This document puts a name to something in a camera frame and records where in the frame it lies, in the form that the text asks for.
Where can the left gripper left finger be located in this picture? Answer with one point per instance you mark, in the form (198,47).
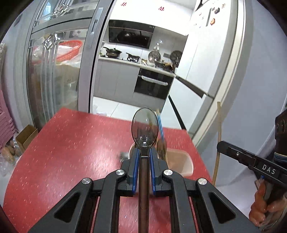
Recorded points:
(93,205)

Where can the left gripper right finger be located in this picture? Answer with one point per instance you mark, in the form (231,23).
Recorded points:
(195,205)

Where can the spoon with dark handle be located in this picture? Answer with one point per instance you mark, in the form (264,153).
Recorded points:
(144,131)

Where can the person's right hand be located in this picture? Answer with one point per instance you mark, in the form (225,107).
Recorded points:
(263,214)

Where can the beige plastic cutlery holder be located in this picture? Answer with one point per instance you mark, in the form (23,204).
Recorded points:
(179,161)

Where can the metal fork behind holder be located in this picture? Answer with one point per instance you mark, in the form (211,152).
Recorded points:
(124,156)

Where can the cardboard box on floor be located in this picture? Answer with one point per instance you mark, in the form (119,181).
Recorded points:
(25,137)

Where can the pink plastic stool stack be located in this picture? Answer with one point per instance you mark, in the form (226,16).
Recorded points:
(7,128)

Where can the white refrigerator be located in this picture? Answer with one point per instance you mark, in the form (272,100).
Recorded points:
(206,83)

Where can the red plastic basket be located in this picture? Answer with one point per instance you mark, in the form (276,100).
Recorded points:
(68,49)

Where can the black wok on stove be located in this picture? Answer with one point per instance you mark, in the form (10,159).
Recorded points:
(112,53)

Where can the glass sliding door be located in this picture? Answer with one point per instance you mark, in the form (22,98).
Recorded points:
(44,86)

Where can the black range hood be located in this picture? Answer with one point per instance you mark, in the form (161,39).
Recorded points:
(130,33)

